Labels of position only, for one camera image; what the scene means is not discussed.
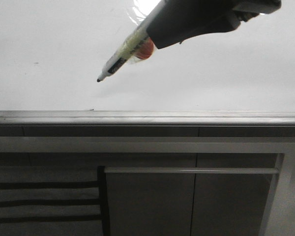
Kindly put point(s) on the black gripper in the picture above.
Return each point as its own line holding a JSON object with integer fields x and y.
{"x": 180, "y": 20}

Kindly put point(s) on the grey whiteboard tray ledge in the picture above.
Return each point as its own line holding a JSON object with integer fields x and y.
{"x": 146, "y": 118}

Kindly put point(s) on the white whiteboard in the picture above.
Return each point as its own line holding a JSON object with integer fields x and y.
{"x": 52, "y": 51}

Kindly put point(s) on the grey cabinet panel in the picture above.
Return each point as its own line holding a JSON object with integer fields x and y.
{"x": 187, "y": 204}

